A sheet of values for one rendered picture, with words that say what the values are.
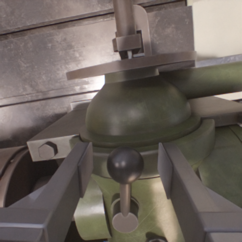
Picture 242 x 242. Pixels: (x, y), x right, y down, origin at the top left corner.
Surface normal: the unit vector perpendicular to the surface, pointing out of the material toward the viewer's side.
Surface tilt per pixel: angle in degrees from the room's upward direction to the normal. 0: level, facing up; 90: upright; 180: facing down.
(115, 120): 28
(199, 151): 33
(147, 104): 39
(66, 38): 0
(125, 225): 0
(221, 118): 0
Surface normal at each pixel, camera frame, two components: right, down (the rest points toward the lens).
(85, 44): -0.03, 0.26
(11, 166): -0.16, -0.80
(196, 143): 0.48, 0.15
